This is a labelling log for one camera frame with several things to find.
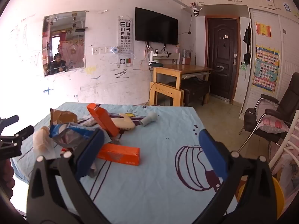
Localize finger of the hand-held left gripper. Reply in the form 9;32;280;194
0;115;19;132
0;125;35;159

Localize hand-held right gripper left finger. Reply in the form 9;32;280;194
26;129;105;224

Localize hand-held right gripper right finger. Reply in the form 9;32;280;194
198;129;278;224

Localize blue silver snack bag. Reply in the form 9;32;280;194
49;122;103;148

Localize long orange box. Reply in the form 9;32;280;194
96;143;141;167

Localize yellow bin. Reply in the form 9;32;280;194
236;175;285;221

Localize beige wrapped bundle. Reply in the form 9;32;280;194
33;126;50;154

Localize open orange box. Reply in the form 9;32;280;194
86;103;120;138

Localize brown paper bag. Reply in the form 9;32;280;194
50;108;78;126

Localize cream brush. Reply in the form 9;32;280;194
110;116;136;131

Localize light blue printed tablecloth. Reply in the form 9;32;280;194
10;102;246;224

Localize pink patterned cushion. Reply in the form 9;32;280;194
257;116;289;133

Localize grey plastic tube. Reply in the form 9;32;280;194
140;111;158;127

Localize wooden chair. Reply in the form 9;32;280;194
149;81;185;106

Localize white slatted chair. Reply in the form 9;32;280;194
238;110;299;175

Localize wooden desk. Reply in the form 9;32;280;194
149;64;214;106

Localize dark brown door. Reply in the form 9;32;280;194
206;16;240;103

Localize brown armchair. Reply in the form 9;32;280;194
238;71;299;143

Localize eye chart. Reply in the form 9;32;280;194
117;16;133;67

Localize white wardrobe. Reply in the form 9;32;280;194
241;5;299;119

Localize black television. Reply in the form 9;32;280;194
135;7;178;45

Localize colourful wall poster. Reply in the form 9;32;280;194
252;45;280;93

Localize wall mirror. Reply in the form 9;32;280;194
42;10;87;77

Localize wall socket panel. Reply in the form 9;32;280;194
92;47;112;55

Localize red wall certificate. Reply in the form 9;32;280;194
255;22;272;38

